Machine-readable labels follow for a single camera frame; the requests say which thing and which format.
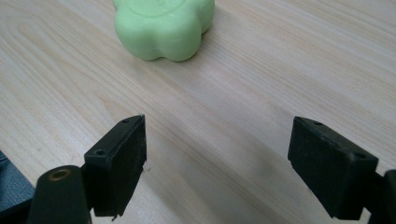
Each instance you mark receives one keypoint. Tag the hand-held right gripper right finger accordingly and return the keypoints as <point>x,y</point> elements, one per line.
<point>330,169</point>

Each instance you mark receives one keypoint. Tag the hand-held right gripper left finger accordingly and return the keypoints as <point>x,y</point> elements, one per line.
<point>116,169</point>

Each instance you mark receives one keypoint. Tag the dark grey textured object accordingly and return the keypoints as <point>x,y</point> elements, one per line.
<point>12,193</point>

